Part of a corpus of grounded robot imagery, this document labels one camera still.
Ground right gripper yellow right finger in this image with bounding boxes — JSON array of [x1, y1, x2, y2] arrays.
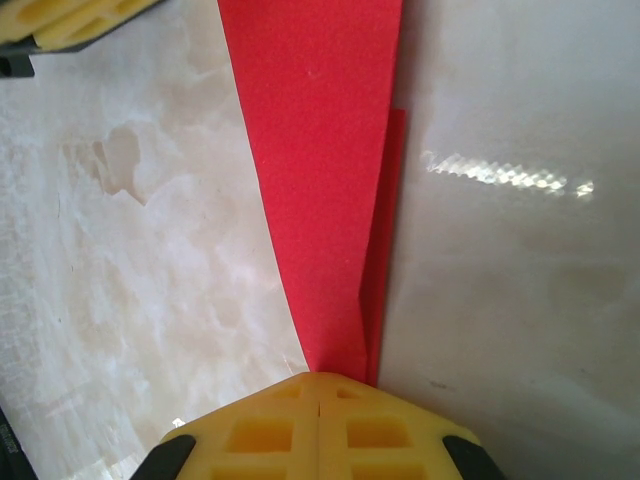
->
[[318, 372, 501, 480]]

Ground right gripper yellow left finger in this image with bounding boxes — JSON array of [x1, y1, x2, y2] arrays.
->
[[134, 372, 321, 480]]

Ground red cloth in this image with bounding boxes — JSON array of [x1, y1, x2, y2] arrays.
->
[[217, 0, 407, 389]]

